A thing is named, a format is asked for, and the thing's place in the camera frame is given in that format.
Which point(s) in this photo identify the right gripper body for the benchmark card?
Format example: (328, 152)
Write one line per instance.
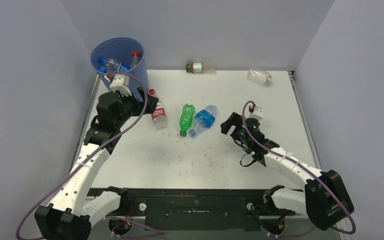
(240, 137)

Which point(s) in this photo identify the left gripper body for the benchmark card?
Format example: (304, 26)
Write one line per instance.
(130, 107)

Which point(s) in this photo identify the blue label crushed bottle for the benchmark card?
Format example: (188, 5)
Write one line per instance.
(203, 120)

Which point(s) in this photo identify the Pepsi English label bottle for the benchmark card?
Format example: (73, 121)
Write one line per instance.
(112, 65)

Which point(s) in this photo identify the Pepsi logo bottle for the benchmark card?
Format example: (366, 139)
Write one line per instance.
(104, 71)

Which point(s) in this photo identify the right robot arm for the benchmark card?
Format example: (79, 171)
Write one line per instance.
(322, 195)

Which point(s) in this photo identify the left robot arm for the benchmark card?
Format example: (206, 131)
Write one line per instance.
(67, 216)

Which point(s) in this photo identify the blue plastic bin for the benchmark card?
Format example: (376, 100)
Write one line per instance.
(120, 49)

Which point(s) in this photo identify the red label water bottle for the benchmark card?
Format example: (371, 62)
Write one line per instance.
(159, 117)

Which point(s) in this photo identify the green plastic bottle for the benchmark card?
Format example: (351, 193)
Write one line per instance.
(186, 119)

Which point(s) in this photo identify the red cap tea bottle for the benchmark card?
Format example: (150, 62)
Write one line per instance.
(136, 58)

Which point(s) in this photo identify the clear plastic jar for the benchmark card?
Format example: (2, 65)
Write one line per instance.
(260, 77)

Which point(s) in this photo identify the green cap brown bottle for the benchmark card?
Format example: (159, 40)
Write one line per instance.
(200, 68)

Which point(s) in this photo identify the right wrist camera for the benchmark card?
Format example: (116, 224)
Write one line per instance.
(255, 112)

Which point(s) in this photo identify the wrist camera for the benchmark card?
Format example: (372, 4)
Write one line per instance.
(119, 83)
(255, 112)

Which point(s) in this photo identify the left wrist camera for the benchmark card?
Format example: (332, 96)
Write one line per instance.
(119, 83)

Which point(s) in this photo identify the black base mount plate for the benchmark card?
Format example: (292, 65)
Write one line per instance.
(197, 209)

